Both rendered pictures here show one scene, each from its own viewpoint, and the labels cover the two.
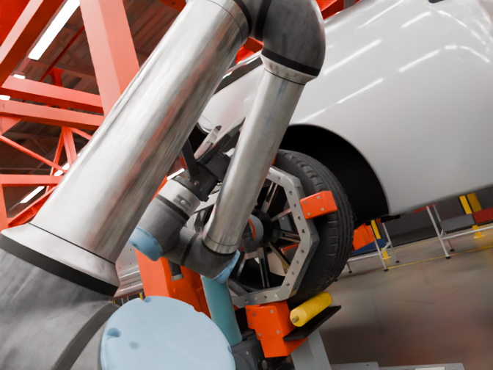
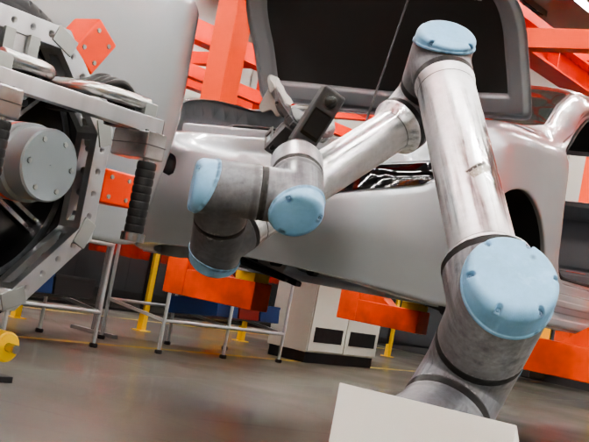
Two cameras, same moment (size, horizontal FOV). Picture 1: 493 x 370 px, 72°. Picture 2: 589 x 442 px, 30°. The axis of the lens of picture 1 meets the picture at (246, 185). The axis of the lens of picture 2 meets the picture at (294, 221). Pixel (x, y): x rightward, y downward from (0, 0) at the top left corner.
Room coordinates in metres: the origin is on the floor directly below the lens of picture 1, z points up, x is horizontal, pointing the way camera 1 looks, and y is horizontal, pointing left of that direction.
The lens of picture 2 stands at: (0.68, 2.03, 0.74)
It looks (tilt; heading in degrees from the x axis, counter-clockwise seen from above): 3 degrees up; 272
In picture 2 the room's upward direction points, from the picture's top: 11 degrees clockwise
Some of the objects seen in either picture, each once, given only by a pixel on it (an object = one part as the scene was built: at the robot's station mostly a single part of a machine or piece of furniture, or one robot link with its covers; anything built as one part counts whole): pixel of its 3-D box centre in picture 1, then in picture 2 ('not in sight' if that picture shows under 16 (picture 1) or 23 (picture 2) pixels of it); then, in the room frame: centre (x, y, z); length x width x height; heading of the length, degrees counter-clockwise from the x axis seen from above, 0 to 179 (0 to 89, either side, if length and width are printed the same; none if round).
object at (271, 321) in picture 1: (279, 324); not in sight; (1.35, 0.03, 0.48); 0.16 x 0.12 x 0.17; 146
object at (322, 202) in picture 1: (318, 205); (106, 187); (1.15, -0.21, 0.85); 0.09 x 0.08 x 0.07; 56
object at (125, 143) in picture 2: not in sight; (138, 144); (1.05, 0.03, 0.93); 0.09 x 0.05 x 0.05; 146
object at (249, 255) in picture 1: (245, 232); (139, 199); (1.03, 0.04, 0.83); 0.04 x 0.04 x 0.16
